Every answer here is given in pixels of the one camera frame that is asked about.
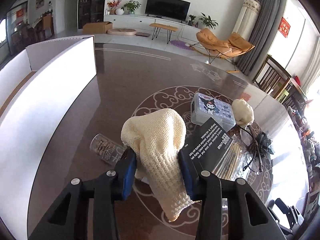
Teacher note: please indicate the cotton swab bag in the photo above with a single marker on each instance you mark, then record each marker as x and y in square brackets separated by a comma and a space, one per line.
[233, 161]

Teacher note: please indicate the orange lounge chair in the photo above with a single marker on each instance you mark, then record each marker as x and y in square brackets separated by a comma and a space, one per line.
[233, 47]

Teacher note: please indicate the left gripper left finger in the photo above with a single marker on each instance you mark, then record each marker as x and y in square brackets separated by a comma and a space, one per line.
[114, 185]

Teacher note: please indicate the white cardboard storage box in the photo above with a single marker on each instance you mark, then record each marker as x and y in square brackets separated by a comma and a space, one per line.
[38, 87]

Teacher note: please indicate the red paper window decoration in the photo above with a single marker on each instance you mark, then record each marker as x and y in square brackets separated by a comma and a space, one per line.
[284, 27]

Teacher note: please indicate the black rimmed glasses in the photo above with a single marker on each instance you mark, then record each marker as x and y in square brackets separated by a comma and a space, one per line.
[249, 150]

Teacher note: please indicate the black display shelf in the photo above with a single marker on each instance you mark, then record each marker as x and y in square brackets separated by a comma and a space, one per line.
[90, 11]

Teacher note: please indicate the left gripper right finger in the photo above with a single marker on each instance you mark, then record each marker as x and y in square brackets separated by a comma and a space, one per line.
[205, 187]

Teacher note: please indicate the clear plastic cartoon box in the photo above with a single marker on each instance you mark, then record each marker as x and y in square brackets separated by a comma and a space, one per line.
[204, 107]

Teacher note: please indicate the red flower vase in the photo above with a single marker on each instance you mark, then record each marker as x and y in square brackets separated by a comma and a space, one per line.
[112, 6]

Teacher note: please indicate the standing air conditioner cover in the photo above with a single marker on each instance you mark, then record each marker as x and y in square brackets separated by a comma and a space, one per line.
[247, 18]

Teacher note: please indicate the dark tulle flower hairclip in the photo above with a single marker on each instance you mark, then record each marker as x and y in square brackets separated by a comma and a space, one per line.
[263, 142]

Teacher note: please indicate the black odor bar box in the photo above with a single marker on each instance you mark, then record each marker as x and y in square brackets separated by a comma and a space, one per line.
[204, 148]

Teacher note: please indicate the green potted plant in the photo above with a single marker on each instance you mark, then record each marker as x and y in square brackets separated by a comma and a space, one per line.
[131, 6]

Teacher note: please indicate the dark wooden dining chair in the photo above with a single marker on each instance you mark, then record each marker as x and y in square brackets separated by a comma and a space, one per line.
[275, 81]

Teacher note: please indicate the grey curtain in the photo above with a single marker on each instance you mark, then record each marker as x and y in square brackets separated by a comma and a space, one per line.
[259, 35]

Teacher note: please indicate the white tv cabinet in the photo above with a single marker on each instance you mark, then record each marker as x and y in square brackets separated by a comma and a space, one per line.
[184, 32]

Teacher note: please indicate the clear glass jar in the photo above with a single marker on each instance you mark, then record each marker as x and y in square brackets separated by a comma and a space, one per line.
[106, 149]

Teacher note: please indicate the brown cardboard box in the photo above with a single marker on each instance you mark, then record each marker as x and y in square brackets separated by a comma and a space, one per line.
[97, 28]

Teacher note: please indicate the black flat television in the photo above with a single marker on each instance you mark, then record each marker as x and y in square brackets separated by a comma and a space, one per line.
[176, 9]

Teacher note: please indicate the orange wooden bench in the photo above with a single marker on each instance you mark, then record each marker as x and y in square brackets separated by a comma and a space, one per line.
[157, 27]

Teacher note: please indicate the green plant right of tv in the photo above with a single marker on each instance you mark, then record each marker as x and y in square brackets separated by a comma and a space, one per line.
[208, 22]

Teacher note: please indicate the cream knit glove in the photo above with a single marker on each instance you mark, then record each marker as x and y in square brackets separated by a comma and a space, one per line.
[156, 138]
[243, 112]

